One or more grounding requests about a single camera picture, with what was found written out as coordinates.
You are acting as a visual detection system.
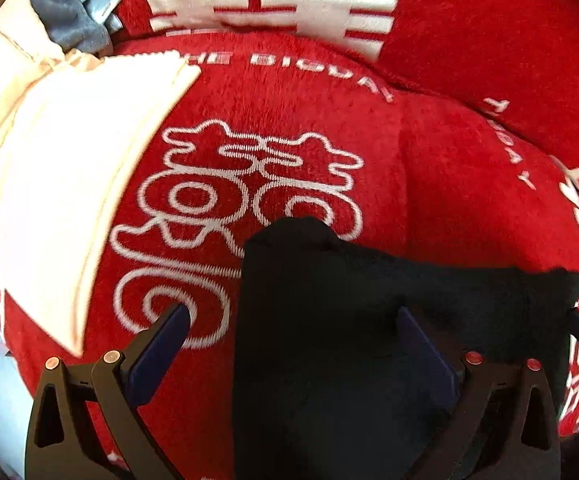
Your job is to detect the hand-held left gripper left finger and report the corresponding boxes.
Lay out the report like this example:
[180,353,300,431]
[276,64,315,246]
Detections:
[24,302,191,480]

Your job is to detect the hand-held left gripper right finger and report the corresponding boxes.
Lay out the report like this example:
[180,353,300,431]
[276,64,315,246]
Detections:
[398,306,563,480]

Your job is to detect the black pants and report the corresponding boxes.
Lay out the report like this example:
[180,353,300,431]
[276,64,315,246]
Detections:
[232,216,579,480]

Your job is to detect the white cloth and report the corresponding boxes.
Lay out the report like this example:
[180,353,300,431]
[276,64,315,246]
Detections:
[0,0,202,359]

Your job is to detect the red printed blanket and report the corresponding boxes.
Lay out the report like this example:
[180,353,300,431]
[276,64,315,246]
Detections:
[0,32,579,480]

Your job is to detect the red printed pillow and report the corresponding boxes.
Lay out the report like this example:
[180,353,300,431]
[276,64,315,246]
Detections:
[96,0,579,171]

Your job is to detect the grey cloth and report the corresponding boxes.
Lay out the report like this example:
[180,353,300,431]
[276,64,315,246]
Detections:
[19,0,122,57]

